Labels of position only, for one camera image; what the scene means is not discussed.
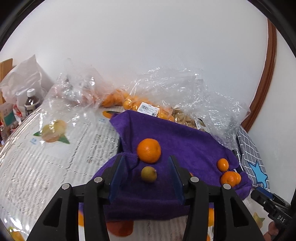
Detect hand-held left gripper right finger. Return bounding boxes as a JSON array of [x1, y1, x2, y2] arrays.
[[168, 155, 265, 241]]

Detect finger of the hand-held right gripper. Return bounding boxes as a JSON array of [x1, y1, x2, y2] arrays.
[[254, 186, 291, 206], [250, 190, 277, 212]]

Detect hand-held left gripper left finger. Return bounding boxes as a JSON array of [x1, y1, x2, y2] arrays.
[[26, 154, 127, 241]]

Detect small yellow-green citrus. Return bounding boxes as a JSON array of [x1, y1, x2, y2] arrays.
[[141, 166, 158, 183]]

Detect purple towel lined tray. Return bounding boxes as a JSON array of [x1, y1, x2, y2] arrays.
[[92, 110, 252, 224]]

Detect large round orange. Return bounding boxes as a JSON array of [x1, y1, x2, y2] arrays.
[[136, 138, 162, 164]]

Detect person's right hand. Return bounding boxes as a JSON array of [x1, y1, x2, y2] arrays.
[[264, 222, 281, 241]]

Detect grey checkered star cushion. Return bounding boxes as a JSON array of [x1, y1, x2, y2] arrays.
[[236, 125, 270, 189]]

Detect bagged beige snacks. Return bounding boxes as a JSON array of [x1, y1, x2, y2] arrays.
[[172, 109, 206, 132]]

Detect bagged oranges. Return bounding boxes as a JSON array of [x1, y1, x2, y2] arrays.
[[102, 89, 175, 122]]

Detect fruit print tablecloth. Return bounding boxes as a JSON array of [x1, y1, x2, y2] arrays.
[[0, 93, 273, 241]]

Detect clear plastic bag with label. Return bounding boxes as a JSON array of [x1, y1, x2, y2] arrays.
[[100, 76, 176, 122]]

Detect large crumpled clear plastic bag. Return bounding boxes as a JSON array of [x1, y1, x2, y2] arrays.
[[129, 66, 251, 149]]

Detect empty clear plastic bag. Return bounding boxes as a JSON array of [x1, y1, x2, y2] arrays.
[[52, 58, 104, 109]]

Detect dark drink bottle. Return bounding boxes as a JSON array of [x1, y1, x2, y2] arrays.
[[24, 89, 41, 116]]

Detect red and white package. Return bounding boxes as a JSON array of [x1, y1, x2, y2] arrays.
[[13, 103, 26, 121]]

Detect teal snack package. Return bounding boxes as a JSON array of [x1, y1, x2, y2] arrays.
[[0, 103, 18, 127]]

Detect white plastic bag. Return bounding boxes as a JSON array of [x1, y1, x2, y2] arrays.
[[0, 55, 55, 109]]

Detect brown wooden door frame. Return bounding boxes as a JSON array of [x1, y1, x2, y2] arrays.
[[240, 17, 277, 132]]

